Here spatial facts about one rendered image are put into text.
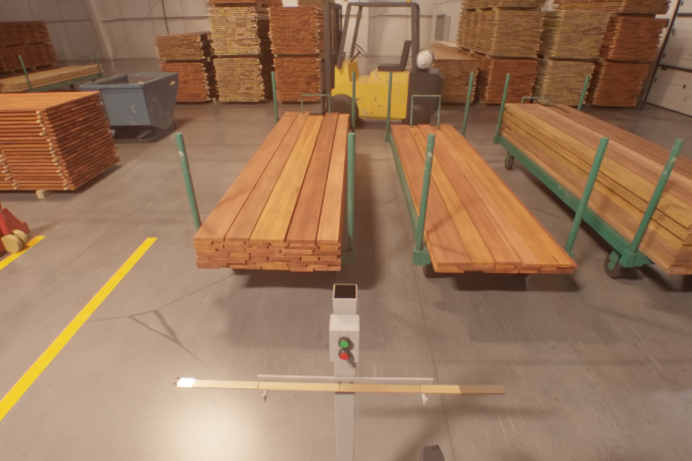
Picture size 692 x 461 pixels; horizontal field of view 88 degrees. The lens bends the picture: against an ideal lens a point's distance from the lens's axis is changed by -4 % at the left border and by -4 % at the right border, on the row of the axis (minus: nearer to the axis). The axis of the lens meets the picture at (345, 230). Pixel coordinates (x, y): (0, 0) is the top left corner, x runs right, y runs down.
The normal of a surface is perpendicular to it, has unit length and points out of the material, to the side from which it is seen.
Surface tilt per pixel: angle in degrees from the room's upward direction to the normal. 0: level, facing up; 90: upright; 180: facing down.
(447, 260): 0
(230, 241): 90
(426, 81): 90
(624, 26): 90
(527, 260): 0
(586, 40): 90
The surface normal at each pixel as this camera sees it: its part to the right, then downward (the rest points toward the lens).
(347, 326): 0.00, -0.87
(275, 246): -0.02, 0.50
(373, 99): -0.24, 0.48
